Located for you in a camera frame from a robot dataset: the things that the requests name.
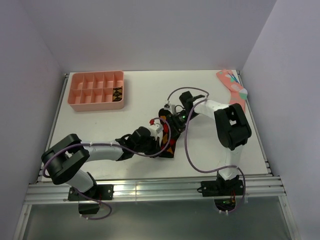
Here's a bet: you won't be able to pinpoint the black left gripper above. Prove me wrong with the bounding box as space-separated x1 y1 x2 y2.
134 134 163 158

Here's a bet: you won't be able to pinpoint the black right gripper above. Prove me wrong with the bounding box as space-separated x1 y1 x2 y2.
166 110 199 141

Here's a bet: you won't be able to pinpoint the red yellow argyle sock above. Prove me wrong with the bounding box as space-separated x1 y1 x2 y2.
158 108 181 159

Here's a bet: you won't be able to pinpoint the brown tan argyle sock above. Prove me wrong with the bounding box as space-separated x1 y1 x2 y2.
112 86 123 102

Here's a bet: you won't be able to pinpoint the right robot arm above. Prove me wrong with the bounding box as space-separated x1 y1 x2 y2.
158 91 252 195

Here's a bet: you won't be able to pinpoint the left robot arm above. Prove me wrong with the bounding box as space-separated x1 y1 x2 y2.
41 123 163 200

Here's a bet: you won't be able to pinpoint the pink patterned sock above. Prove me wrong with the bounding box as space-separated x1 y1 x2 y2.
216 69 248 112

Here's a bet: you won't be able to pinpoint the pink divided organizer tray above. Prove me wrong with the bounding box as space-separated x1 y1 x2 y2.
67 70 125 112

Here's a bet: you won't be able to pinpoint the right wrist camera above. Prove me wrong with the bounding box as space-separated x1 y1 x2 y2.
163 99 176 114

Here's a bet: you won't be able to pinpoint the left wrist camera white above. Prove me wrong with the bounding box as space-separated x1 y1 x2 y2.
147 119 163 139

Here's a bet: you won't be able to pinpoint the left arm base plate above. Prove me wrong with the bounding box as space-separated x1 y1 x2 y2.
67 184 114 202

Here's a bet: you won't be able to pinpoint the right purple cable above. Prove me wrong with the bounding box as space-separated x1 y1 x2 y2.
166 86 247 215

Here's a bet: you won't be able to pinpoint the purple cable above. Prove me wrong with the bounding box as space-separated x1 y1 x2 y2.
42 117 172 221
166 86 247 215

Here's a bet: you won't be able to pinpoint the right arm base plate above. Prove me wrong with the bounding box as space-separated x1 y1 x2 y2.
197 178 244 197

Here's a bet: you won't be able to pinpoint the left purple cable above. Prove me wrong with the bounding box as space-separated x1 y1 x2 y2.
42 117 172 221

